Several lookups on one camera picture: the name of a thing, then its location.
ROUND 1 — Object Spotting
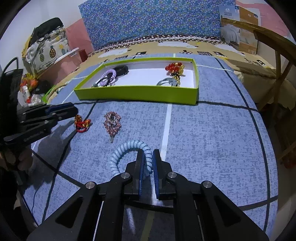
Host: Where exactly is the red bead hair clip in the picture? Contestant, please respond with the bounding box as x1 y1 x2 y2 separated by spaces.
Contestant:
165 62 185 81

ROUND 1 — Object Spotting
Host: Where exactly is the green shallow cardboard box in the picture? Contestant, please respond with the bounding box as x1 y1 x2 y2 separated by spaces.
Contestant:
74 57 199 105

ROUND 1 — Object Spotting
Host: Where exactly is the white plastic bag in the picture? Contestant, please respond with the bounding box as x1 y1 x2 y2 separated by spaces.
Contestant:
18 85 44 107

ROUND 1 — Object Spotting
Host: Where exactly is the wooden table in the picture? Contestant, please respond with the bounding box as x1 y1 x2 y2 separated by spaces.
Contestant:
222 18 295 121

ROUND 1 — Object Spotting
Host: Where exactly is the cardboard box with picture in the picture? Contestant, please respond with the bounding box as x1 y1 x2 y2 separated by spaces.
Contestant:
219 5 258 55

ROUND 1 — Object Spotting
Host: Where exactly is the blue grid bedspread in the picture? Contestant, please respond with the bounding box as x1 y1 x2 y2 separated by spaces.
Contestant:
24 56 278 235

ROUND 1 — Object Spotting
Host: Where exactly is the pineapple print bag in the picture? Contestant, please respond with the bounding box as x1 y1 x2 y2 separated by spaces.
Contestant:
22 27 71 76

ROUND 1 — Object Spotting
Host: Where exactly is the person left hand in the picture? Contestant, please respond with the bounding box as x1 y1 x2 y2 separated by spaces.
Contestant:
4 148 33 171

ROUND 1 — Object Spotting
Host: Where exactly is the black wristband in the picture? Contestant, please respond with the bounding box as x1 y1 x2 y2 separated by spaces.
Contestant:
114 65 128 77

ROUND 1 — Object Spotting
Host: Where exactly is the blue patterned headboard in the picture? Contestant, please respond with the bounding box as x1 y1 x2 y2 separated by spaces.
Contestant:
79 1 235 50

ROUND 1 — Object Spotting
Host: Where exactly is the black cord round charm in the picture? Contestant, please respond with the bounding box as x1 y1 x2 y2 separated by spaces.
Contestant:
92 77 116 87

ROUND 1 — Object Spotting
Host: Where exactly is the black clothing pile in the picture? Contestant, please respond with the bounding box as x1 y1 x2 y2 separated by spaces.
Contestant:
32 18 63 40

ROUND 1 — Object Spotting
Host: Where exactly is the purple spiral hair tie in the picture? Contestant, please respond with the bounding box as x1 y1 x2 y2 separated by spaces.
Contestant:
98 68 117 88

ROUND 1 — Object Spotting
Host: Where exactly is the tan cartoon bed sheet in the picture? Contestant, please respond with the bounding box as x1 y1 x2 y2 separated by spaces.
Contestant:
46 35 276 103

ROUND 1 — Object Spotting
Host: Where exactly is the grey hair ties bundle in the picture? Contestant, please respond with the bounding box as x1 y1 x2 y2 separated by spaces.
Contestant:
155 77 180 87

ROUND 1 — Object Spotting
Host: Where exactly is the red gold knot ornament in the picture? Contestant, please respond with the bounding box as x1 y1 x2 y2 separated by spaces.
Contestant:
74 115 91 133

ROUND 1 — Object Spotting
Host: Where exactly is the light blue spiral hair tie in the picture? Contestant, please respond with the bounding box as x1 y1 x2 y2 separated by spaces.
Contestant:
109 140 154 180

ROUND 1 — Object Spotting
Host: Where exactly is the pink rhinestone hair clip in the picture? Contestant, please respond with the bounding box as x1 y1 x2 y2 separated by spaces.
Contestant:
104 111 121 143

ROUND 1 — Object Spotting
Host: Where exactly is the pink storage box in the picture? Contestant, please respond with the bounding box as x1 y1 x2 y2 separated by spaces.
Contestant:
37 47 82 79

